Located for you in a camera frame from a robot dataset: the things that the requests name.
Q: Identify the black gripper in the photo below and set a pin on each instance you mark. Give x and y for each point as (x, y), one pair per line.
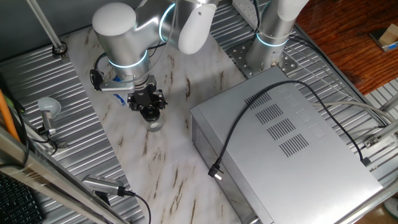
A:
(146, 95)

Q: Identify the black jar lid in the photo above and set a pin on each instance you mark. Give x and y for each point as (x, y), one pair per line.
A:
(150, 114)

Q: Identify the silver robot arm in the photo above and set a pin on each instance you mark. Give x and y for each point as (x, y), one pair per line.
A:
(124, 46)

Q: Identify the clear glass jar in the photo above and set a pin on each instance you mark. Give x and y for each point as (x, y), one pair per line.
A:
(153, 125)

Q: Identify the blue tissue pack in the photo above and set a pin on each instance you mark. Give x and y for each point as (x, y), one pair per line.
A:
(119, 99)

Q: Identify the white marble board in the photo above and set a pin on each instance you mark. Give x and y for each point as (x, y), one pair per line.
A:
(161, 174)

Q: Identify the metal pole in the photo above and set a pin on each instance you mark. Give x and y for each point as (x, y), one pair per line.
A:
(46, 26)

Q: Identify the white power strip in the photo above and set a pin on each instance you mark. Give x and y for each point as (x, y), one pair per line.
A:
(245, 9)

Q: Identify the orange rod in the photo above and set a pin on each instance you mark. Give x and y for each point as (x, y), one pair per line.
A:
(6, 115)

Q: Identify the silver metal box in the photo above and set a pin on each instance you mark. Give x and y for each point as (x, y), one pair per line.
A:
(295, 161)

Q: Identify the black keyboard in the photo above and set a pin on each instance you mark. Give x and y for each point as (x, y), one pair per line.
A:
(15, 205)

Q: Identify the dark flat device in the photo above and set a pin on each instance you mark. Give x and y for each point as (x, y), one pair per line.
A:
(376, 35)

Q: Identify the wrist camera with metal bracket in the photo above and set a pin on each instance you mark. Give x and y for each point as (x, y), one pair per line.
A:
(115, 87)

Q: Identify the silver depth camera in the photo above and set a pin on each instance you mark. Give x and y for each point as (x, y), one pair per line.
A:
(99, 184)

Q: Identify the small metal angle bracket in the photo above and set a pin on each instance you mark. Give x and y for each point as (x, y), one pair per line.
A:
(62, 145)

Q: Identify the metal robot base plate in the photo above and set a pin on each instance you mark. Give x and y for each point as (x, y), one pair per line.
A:
(239, 59)

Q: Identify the aluminium frame bar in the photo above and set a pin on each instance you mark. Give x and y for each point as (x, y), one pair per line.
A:
(31, 168)

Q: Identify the aluminium rail bracket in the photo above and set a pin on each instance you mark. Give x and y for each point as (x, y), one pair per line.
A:
(373, 141)

